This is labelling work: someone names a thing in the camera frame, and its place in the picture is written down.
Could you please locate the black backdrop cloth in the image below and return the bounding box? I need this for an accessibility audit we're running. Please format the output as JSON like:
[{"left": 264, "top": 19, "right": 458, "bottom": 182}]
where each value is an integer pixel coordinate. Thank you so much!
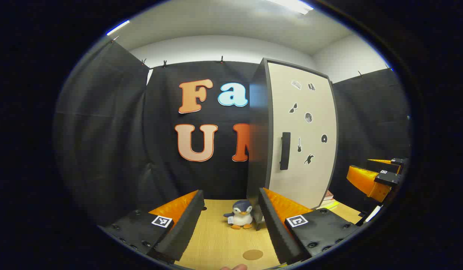
[{"left": 53, "top": 37, "right": 411, "bottom": 225}]

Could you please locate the small stack of books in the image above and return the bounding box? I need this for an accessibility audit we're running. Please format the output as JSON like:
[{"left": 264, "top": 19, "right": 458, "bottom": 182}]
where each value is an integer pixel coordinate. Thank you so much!
[{"left": 316, "top": 190, "right": 339, "bottom": 210}]

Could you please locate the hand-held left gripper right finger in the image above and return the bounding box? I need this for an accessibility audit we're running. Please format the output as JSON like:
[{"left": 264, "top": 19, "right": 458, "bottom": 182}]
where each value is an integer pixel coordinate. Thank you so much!
[{"left": 258, "top": 187, "right": 361, "bottom": 265}]

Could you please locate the penguin plush toy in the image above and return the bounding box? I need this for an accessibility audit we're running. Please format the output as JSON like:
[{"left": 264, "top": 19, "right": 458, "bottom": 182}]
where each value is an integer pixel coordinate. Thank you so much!
[{"left": 223, "top": 200, "right": 254, "bottom": 230}]

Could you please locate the grey cabinet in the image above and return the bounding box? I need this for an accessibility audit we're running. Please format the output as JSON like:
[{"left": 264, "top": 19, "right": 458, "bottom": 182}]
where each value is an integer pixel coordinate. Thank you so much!
[{"left": 248, "top": 57, "right": 339, "bottom": 230}]

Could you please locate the long ceiling light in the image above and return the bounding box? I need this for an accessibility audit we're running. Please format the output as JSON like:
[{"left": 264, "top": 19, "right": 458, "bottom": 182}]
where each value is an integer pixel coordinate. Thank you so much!
[{"left": 265, "top": 0, "right": 314, "bottom": 15}]

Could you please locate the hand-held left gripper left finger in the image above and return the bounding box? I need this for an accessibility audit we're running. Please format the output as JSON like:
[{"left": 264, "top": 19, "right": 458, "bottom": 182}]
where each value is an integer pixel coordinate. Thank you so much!
[{"left": 98, "top": 189, "right": 205, "bottom": 265}]

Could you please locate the black door handle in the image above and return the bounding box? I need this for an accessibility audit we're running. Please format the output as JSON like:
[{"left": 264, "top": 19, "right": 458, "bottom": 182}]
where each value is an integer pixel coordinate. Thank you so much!
[{"left": 280, "top": 132, "right": 291, "bottom": 170}]

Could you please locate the white flat object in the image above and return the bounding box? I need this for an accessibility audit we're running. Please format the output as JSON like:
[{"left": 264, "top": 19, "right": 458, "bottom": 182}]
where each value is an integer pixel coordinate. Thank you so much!
[{"left": 365, "top": 204, "right": 384, "bottom": 224}]

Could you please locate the narrow ceiling light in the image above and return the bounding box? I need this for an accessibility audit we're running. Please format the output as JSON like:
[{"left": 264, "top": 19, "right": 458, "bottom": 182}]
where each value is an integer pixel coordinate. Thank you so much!
[{"left": 106, "top": 20, "right": 130, "bottom": 36}]

